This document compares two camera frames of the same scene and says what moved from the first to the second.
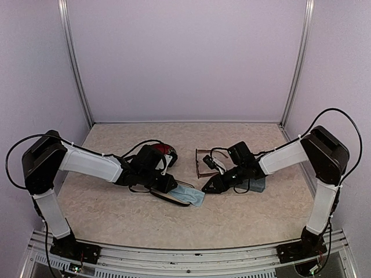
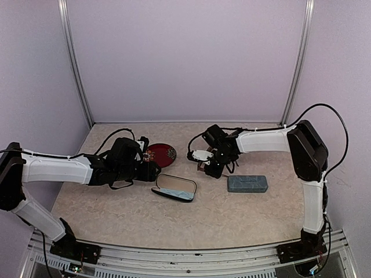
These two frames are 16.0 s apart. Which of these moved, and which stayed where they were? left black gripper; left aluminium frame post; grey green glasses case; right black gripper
Moved: right black gripper; left black gripper
Stayed: grey green glasses case; left aluminium frame post
